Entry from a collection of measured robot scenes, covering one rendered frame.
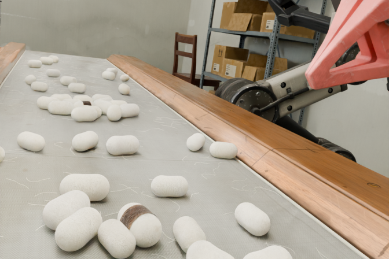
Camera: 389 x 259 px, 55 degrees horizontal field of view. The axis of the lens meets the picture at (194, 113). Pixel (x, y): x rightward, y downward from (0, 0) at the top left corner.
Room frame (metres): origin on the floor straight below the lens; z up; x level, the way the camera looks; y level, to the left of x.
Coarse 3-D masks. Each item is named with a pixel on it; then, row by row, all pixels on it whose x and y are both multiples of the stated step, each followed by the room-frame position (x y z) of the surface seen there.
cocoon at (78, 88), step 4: (72, 84) 0.71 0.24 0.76; (76, 84) 0.72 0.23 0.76; (80, 84) 0.72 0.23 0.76; (84, 84) 0.72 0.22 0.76; (68, 88) 0.71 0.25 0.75; (72, 88) 0.71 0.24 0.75; (76, 88) 0.71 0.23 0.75; (80, 88) 0.71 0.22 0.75; (84, 88) 0.72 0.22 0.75; (76, 92) 0.72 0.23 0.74; (80, 92) 0.72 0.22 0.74
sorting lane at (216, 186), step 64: (64, 64) 1.16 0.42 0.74; (0, 128) 0.43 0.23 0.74; (64, 128) 0.47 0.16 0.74; (128, 128) 0.51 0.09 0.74; (192, 128) 0.57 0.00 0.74; (0, 192) 0.27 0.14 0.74; (128, 192) 0.30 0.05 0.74; (192, 192) 0.32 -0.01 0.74; (256, 192) 0.35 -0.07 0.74; (0, 256) 0.19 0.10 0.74; (64, 256) 0.20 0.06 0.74; (320, 256) 0.24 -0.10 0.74
